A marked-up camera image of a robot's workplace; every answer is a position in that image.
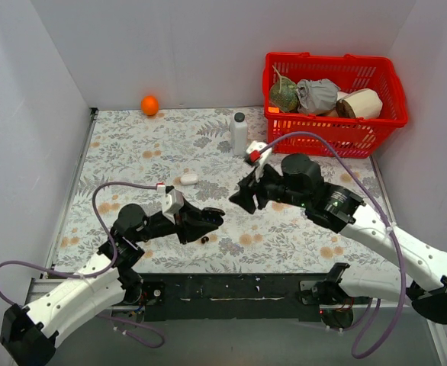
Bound orange fruit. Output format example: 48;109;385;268
140;95;159;116

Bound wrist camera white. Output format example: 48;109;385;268
156;183;184;224
244;140;272;182

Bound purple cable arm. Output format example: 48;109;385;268
0;181;166;348
261;131;406;359

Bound green netted melon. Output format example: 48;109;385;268
269;66;299;113

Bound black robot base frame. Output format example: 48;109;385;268
108;272;365;329

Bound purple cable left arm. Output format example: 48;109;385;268
0;181;166;348

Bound white bottle black cap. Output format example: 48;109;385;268
230;112;248;156

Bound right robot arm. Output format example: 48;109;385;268
230;149;447;325

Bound white earbud charging case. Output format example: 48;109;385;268
180;172;199;185

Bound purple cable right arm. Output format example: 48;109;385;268
261;131;406;359

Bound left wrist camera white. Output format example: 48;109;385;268
156;183;184;224

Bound red plastic shopping basket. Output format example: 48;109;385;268
262;52;409;159

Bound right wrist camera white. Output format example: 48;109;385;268
244;140;272;182

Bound grey crumpled cloth bag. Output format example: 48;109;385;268
296;79;340;115

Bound black earbud charging case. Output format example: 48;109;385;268
201;207;225;226

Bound floral patterned table mat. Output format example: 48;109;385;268
52;108;396;273

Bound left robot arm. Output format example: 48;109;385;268
0;191;225;365

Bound beige paper roll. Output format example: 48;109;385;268
321;88;383;119

